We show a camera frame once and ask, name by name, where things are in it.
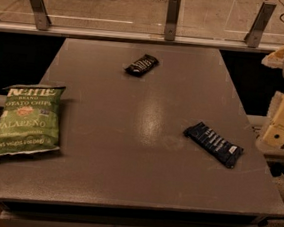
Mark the dark blue rxbar blueberry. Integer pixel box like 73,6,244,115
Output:
183,122,243,168

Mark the black rxbar chocolate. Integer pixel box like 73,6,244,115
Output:
124,55,159,77

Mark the green jalapeno chips bag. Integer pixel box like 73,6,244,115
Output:
0,84,65,156

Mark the metal rail behind table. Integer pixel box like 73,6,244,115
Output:
0,20,281,53

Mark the right metal bracket post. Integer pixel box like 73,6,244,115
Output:
244,1,276,48

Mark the metal bracket post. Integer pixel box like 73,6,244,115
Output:
244,1,276,48
29,0,51,31
164,0,181,41

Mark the middle metal bracket post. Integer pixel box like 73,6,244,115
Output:
164,0,181,41

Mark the left metal bracket post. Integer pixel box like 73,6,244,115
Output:
29,0,51,31

